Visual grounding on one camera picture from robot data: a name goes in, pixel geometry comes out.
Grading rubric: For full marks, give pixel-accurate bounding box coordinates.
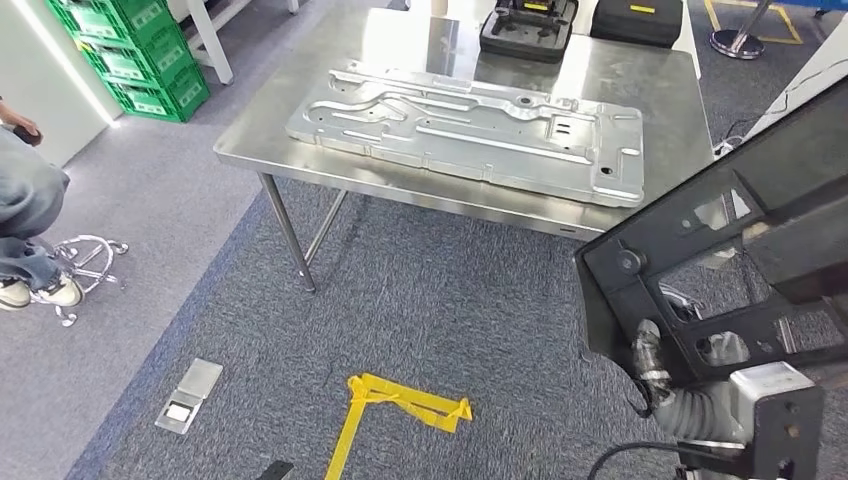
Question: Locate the open black foam case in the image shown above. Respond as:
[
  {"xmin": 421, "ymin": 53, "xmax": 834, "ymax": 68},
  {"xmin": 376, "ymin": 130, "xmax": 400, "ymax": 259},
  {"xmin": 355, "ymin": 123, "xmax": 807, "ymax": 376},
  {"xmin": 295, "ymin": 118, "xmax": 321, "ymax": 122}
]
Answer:
[{"xmin": 478, "ymin": 0, "xmax": 580, "ymax": 65}]

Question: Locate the black robot foot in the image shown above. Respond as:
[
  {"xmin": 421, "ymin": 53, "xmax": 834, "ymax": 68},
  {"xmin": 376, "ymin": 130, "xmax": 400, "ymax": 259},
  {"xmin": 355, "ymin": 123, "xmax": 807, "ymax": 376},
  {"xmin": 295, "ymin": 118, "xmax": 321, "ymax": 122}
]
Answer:
[{"xmin": 254, "ymin": 460, "xmax": 296, "ymax": 480}]

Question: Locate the white table with legs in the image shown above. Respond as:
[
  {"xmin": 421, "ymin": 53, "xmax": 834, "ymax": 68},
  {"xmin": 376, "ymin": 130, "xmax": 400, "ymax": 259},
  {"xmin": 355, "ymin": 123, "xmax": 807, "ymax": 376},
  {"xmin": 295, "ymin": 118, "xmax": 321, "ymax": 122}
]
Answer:
[{"xmin": 168, "ymin": 0, "xmax": 301, "ymax": 86}]

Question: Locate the green plastic crate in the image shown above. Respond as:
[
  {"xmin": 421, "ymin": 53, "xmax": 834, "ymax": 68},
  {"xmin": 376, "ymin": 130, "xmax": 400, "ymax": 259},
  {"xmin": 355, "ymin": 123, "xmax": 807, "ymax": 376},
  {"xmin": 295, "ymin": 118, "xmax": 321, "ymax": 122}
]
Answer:
[
  {"xmin": 44, "ymin": 0, "xmax": 175, "ymax": 49},
  {"xmin": 102, "ymin": 62, "xmax": 211, "ymax": 125},
  {"xmin": 74, "ymin": 23, "xmax": 195, "ymax": 89}
]

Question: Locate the yellow floor tape strip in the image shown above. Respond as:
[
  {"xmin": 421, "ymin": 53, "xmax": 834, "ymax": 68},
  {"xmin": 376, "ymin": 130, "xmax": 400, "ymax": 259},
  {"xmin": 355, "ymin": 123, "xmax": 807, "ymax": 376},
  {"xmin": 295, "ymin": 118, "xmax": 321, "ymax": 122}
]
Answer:
[{"xmin": 324, "ymin": 373, "xmax": 474, "ymax": 480}]

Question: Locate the chrome stool base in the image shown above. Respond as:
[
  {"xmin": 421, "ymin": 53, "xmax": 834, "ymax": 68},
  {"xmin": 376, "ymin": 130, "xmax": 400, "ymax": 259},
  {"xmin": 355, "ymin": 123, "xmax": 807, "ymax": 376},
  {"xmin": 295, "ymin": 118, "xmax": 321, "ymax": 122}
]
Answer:
[{"xmin": 29, "ymin": 234, "xmax": 130, "ymax": 329}]

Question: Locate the pale sheet metal panel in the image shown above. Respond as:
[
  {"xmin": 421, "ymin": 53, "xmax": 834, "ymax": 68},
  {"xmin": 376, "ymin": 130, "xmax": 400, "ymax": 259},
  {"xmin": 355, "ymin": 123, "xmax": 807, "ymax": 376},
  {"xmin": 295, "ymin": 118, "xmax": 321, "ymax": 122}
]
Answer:
[{"xmin": 286, "ymin": 60, "xmax": 646, "ymax": 209}]

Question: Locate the seated person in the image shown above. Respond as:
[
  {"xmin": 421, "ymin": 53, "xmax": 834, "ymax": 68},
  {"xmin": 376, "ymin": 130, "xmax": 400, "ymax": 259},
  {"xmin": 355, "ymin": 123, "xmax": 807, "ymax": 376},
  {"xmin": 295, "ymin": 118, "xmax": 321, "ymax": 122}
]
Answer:
[{"xmin": 0, "ymin": 95, "xmax": 85, "ymax": 313}]

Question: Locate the chrome stanchion with base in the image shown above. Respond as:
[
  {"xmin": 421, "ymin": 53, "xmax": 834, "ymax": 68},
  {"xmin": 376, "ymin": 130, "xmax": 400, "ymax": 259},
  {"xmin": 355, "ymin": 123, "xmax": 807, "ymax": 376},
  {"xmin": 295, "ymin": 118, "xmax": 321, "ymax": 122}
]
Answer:
[{"xmin": 709, "ymin": 0, "xmax": 774, "ymax": 61}]

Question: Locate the steel workbench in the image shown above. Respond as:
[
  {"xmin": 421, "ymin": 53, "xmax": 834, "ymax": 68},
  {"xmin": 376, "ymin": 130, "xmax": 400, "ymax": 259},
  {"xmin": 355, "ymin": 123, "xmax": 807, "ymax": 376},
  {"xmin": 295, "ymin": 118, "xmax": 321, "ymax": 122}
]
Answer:
[{"xmin": 213, "ymin": 6, "xmax": 717, "ymax": 294}]

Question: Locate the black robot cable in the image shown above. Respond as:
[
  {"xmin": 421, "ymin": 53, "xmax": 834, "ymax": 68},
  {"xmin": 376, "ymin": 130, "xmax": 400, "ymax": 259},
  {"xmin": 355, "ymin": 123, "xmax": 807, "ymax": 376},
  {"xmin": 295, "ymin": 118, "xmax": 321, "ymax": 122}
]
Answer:
[{"xmin": 586, "ymin": 441, "xmax": 750, "ymax": 480}]

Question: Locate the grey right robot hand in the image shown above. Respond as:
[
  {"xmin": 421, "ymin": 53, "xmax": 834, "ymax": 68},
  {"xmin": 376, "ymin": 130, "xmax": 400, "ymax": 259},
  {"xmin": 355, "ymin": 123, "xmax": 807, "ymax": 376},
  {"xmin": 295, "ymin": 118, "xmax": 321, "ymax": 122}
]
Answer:
[{"xmin": 629, "ymin": 319, "xmax": 677, "ymax": 413}]

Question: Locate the black licence plate holder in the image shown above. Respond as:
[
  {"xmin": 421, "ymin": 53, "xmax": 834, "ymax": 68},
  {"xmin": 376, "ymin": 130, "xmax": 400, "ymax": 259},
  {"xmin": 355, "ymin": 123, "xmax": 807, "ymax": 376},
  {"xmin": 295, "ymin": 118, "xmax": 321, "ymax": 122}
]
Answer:
[{"xmin": 574, "ymin": 76, "xmax": 848, "ymax": 389}]

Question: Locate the steel floor outlet box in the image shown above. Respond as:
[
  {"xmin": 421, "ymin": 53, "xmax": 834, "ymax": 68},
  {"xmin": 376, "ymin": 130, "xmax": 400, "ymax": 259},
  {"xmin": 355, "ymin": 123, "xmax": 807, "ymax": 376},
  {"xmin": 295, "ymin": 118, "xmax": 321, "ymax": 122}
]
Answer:
[{"xmin": 154, "ymin": 358, "xmax": 225, "ymax": 437}]

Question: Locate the black mat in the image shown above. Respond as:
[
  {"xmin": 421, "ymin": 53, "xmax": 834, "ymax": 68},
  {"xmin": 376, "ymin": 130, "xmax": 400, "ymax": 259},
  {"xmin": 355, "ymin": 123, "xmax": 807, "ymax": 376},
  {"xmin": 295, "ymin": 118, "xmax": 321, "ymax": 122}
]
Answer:
[{"xmin": 589, "ymin": 0, "xmax": 685, "ymax": 49}]

